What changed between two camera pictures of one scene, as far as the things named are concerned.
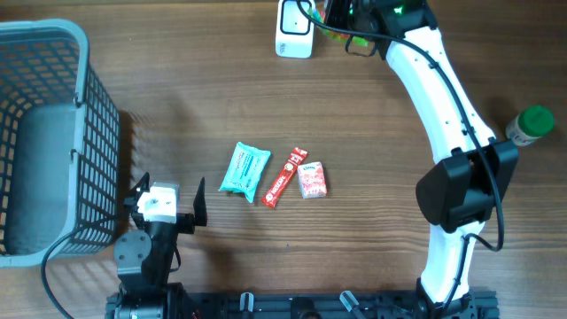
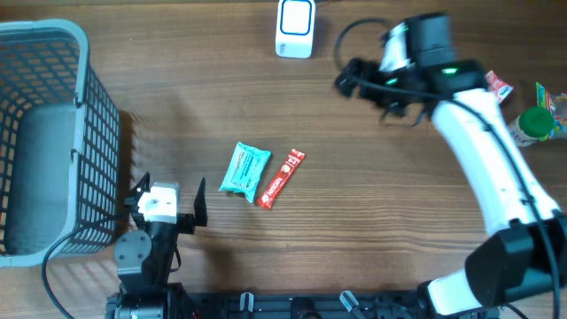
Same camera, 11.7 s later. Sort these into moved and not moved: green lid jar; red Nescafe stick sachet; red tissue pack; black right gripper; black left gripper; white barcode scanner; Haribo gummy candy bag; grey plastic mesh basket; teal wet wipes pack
Moved: Haribo gummy candy bag; red tissue pack; black right gripper
Not moved: green lid jar; grey plastic mesh basket; teal wet wipes pack; white barcode scanner; red Nescafe stick sachet; black left gripper
